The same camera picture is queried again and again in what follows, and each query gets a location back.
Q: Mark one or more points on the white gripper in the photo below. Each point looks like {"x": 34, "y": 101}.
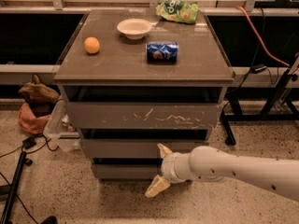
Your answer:
{"x": 168, "y": 168}

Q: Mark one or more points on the grey drawer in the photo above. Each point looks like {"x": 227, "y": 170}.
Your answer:
{"x": 142, "y": 116}
{"x": 95, "y": 148}
{"x": 125, "y": 172}

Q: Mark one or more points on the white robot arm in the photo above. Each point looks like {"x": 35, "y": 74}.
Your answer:
{"x": 209, "y": 164}

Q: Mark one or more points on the grey bottom drawer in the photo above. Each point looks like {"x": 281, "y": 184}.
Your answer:
{"x": 125, "y": 172}

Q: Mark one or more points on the grey top drawer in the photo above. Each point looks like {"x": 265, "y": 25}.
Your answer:
{"x": 142, "y": 116}

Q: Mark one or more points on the grey drawer cabinet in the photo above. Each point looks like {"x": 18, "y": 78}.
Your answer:
{"x": 120, "y": 73}

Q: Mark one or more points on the clear plastic bin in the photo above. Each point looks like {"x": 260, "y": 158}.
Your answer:
{"x": 60, "y": 131}

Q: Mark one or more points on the blue soda can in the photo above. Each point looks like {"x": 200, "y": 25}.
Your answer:
{"x": 164, "y": 51}

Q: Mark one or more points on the black power adapter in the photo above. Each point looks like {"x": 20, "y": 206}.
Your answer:
{"x": 29, "y": 142}

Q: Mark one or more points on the black power brick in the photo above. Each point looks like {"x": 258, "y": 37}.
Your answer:
{"x": 256, "y": 69}

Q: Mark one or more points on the brown cloth bag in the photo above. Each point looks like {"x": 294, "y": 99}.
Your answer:
{"x": 40, "y": 98}

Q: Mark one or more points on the orange cloth bag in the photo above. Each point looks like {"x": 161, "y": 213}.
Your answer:
{"x": 34, "y": 118}

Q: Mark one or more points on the orange fruit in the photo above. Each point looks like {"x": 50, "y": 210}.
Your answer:
{"x": 92, "y": 45}

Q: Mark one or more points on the white bowl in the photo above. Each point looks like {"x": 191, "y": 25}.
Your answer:
{"x": 134, "y": 29}

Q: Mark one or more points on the black stand on floor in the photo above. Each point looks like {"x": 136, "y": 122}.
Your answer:
{"x": 10, "y": 189}

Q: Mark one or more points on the green chip bag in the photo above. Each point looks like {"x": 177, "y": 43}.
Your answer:
{"x": 178, "y": 11}

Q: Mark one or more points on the black table leg frame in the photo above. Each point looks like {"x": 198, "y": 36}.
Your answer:
{"x": 279, "y": 96}

